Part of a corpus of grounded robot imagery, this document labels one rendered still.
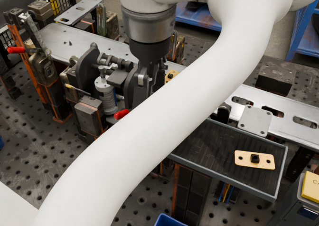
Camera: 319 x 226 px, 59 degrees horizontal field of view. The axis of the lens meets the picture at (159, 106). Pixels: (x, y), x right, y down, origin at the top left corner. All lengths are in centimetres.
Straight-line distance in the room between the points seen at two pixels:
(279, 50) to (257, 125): 237
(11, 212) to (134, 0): 82
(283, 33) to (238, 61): 310
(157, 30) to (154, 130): 23
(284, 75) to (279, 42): 216
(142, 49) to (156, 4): 9
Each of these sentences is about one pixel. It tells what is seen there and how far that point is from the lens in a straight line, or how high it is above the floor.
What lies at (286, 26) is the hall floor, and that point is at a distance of 355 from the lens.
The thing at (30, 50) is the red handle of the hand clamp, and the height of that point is 110.
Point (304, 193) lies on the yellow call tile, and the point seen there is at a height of 116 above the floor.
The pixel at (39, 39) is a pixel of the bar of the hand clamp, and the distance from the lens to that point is 111.
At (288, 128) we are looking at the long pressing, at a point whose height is 100.
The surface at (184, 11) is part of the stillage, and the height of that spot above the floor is 16.
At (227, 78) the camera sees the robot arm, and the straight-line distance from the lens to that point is 30.
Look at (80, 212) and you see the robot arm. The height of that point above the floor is 146.
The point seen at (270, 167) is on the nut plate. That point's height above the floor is 116.
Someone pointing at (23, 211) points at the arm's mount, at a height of 79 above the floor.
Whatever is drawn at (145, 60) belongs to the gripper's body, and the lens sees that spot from 50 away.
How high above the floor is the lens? 169
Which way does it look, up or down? 47 degrees down
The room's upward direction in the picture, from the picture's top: straight up
